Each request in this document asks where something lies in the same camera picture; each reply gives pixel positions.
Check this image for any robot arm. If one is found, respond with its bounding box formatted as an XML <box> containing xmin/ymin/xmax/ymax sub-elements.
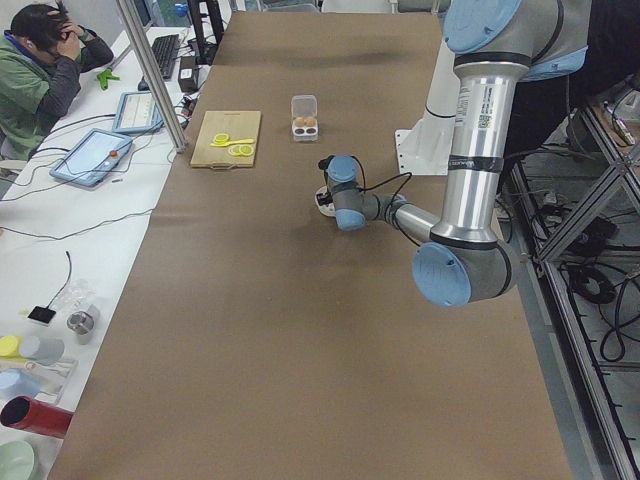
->
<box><xmin>316</xmin><ymin>1</ymin><xmax>591</xmax><ymax>307</ymax></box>

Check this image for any aluminium frame post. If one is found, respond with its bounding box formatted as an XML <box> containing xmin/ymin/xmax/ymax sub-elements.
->
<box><xmin>115</xmin><ymin>0</ymin><xmax>187</xmax><ymax>153</ymax></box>

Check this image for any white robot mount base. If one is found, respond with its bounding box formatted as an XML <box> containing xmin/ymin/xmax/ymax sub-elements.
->
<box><xmin>395</xmin><ymin>40</ymin><xmax>460</xmax><ymax>176</ymax></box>

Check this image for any clear plastic egg box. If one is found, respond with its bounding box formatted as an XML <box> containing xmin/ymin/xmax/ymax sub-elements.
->
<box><xmin>291</xmin><ymin>94</ymin><xmax>319</xmax><ymax>142</ymax></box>

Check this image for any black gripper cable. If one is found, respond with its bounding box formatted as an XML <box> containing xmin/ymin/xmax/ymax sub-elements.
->
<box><xmin>349</xmin><ymin>155</ymin><xmax>426</xmax><ymax>249</ymax></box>

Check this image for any yellow plastic knife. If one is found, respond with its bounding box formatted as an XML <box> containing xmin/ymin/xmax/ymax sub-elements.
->
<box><xmin>209</xmin><ymin>138</ymin><xmax>255</xmax><ymax>148</ymax></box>

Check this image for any white bowl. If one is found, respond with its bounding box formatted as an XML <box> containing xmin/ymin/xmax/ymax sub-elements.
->
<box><xmin>314</xmin><ymin>186</ymin><xmax>335</xmax><ymax>218</ymax></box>

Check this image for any black keyboard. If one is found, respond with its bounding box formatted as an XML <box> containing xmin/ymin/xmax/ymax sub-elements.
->
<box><xmin>151</xmin><ymin>34</ymin><xmax>180</xmax><ymax>80</ymax></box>

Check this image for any grey cup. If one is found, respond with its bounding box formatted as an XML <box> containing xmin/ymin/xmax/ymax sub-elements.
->
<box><xmin>19</xmin><ymin>336</ymin><xmax>65</xmax><ymax>365</ymax></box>

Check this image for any lemon slice upper left pair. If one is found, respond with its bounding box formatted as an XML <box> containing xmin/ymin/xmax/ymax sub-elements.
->
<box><xmin>228</xmin><ymin>145</ymin><xmax>242</xmax><ymax>156</ymax></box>

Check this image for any yellow cup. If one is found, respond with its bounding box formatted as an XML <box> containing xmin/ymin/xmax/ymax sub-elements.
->
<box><xmin>0</xmin><ymin>335</ymin><xmax>23</xmax><ymax>358</ymax></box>

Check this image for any blue teach pendant far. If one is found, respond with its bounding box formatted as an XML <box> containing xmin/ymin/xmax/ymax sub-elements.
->
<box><xmin>112</xmin><ymin>91</ymin><xmax>163</xmax><ymax>134</ymax></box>

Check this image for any red cylinder bottle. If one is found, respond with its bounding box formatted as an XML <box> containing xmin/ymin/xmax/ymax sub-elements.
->
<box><xmin>1</xmin><ymin>396</ymin><xmax>74</xmax><ymax>439</ymax></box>

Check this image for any blue teach pendant near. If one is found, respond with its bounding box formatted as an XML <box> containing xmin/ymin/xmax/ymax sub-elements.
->
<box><xmin>49</xmin><ymin>128</ymin><xmax>133</xmax><ymax>188</ymax></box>

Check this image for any lemon slice lower left pair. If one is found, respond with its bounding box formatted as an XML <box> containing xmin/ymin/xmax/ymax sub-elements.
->
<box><xmin>239</xmin><ymin>144</ymin><xmax>254</xmax><ymax>156</ymax></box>

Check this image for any metal cylinder part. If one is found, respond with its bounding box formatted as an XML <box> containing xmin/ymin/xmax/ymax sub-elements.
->
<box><xmin>66</xmin><ymin>304</ymin><xmax>100</xmax><ymax>345</ymax></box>

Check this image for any blue teach pendant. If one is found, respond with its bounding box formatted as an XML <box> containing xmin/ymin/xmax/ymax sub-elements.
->
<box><xmin>49</xmin><ymin>128</ymin><xmax>133</xmax><ymax>188</ymax></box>
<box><xmin>112</xmin><ymin>91</ymin><xmax>163</xmax><ymax>134</ymax></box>

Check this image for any wooden cutting board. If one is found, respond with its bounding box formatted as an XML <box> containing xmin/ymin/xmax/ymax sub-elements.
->
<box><xmin>190</xmin><ymin>111</ymin><xmax>262</xmax><ymax>169</ymax></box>

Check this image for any person in green jacket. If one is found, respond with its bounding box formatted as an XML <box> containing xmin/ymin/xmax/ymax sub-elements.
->
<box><xmin>1</xmin><ymin>1</ymin><xmax>114</xmax><ymax>161</ymax></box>

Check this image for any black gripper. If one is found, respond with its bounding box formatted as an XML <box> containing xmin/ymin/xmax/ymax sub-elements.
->
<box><xmin>317</xmin><ymin>192</ymin><xmax>333</xmax><ymax>205</ymax></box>

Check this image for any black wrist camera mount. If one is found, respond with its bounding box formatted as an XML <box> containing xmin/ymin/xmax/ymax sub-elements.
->
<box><xmin>318</xmin><ymin>155</ymin><xmax>334</xmax><ymax>171</ymax></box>

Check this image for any lemon slice pair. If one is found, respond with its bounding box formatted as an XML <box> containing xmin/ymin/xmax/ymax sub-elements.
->
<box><xmin>239</xmin><ymin>144</ymin><xmax>254</xmax><ymax>156</ymax></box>
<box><xmin>228</xmin><ymin>145</ymin><xmax>242</xmax><ymax>156</ymax></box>

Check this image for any green bowl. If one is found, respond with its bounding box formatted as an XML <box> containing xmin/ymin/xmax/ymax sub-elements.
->
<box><xmin>0</xmin><ymin>440</ymin><xmax>36</xmax><ymax>480</ymax></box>

